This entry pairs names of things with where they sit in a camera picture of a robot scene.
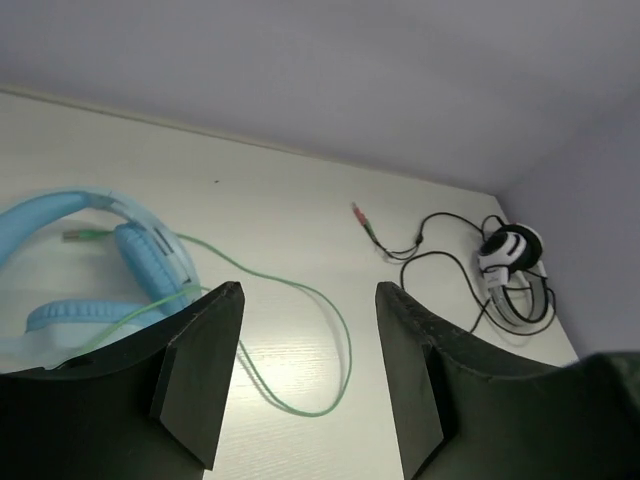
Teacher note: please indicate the white black headphones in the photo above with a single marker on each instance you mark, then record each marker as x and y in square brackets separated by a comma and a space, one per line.
[510, 263]

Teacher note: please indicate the light blue headphones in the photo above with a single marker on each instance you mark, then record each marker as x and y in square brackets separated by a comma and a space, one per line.
[59, 331]

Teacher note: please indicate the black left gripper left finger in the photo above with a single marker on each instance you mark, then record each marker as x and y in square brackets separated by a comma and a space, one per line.
[149, 406]

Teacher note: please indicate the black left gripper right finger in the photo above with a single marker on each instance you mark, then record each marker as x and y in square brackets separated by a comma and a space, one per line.
[466, 409]

